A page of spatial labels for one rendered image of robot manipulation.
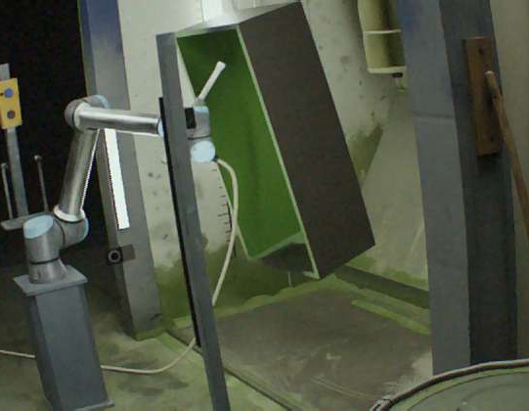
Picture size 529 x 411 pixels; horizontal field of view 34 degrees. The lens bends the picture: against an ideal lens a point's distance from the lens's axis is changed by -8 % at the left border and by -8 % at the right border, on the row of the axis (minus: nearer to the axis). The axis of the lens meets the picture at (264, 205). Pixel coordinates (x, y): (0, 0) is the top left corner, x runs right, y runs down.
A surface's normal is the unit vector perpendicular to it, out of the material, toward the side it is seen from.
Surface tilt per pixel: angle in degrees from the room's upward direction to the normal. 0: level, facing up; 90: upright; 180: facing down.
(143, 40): 90
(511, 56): 90
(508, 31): 90
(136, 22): 90
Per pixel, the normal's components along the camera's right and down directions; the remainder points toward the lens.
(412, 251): -0.80, -0.36
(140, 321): 0.46, 0.12
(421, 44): -0.88, 0.21
